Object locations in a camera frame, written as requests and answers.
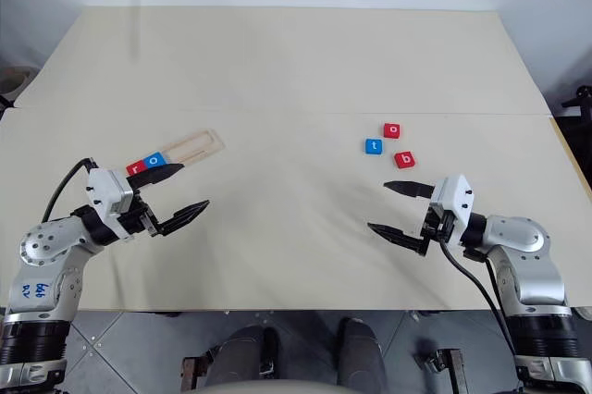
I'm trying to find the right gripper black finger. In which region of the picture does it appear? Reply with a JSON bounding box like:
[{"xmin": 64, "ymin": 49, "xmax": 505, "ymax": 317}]
[
  {"xmin": 366, "ymin": 221, "xmax": 429, "ymax": 257},
  {"xmin": 382, "ymin": 179, "xmax": 438, "ymax": 202}
]

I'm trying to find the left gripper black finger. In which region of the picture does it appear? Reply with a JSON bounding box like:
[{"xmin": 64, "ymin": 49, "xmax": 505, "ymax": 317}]
[
  {"xmin": 152, "ymin": 199, "xmax": 212, "ymax": 237},
  {"xmin": 129, "ymin": 164, "xmax": 182, "ymax": 192}
]

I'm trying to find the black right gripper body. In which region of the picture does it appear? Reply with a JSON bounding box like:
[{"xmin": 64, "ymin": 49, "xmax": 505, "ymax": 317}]
[{"xmin": 417, "ymin": 206, "xmax": 458, "ymax": 248}]

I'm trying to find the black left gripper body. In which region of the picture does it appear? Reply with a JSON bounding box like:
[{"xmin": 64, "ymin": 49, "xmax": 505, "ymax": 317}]
[{"xmin": 117, "ymin": 189, "xmax": 161, "ymax": 240}]

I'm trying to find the blue tile letter t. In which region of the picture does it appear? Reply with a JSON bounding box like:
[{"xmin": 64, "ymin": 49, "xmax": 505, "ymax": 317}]
[{"xmin": 361, "ymin": 137, "xmax": 386, "ymax": 156}]

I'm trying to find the blue tile letter o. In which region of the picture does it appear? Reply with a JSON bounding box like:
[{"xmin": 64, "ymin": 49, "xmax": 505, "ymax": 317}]
[{"xmin": 140, "ymin": 152, "xmax": 168, "ymax": 171}]

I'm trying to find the red tile letter b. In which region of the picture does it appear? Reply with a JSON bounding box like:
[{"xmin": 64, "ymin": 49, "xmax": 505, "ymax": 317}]
[{"xmin": 392, "ymin": 150, "xmax": 420, "ymax": 170}]

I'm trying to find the wooden letter tray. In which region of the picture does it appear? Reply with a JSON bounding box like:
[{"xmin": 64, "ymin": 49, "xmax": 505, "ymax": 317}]
[{"xmin": 159, "ymin": 128, "xmax": 228, "ymax": 167}]

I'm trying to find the black stand equipment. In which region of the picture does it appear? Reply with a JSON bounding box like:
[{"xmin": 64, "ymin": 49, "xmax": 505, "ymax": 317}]
[{"xmin": 560, "ymin": 83, "xmax": 592, "ymax": 126}]

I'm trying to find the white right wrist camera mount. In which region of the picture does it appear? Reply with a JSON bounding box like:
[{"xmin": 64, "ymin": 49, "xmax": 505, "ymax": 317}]
[{"xmin": 428, "ymin": 174, "xmax": 475, "ymax": 247}]

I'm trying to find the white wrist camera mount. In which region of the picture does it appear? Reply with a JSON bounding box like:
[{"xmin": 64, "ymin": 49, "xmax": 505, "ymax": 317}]
[
  {"xmin": 428, "ymin": 174, "xmax": 475, "ymax": 247},
  {"xmin": 85, "ymin": 167, "xmax": 137, "ymax": 239}
]

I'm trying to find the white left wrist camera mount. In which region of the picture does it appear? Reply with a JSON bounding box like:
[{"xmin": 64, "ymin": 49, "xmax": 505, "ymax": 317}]
[{"xmin": 85, "ymin": 167, "xmax": 137, "ymax": 239}]

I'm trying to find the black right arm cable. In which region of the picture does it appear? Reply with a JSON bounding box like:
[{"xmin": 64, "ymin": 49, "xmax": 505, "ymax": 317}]
[{"xmin": 438, "ymin": 236, "xmax": 526, "ymax": 394}]

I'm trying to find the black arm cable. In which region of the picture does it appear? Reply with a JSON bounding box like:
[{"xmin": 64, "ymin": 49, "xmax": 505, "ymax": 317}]
[
  {"xmin": 40, "ymin": 157, "xmax": 101, "ymax": 224},
  {"xmin": 438, "ymin": 236, "xmax": 526, "ymax": 394}
]

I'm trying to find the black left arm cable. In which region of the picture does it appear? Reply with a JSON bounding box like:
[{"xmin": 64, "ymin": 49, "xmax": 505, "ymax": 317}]
[{"xmin": 40, "ymin": 157, "xmax": 101, "ymax": 224}]

